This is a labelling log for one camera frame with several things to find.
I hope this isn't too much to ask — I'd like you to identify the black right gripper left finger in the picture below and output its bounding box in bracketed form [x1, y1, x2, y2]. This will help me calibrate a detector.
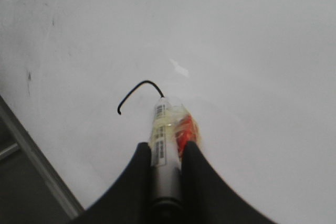
[71, 142, 151, 223]

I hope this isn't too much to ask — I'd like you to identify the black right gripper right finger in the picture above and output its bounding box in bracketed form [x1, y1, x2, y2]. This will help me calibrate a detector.
[182, 141, 274, 223]

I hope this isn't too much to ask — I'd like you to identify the black whiteboard marker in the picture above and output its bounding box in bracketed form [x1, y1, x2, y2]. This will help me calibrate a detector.
[149, 97, 201, 219]

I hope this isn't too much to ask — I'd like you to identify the white whiteboard with metal frame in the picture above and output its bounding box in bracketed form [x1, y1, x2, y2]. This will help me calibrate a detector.
[1, 0, 335, 223]

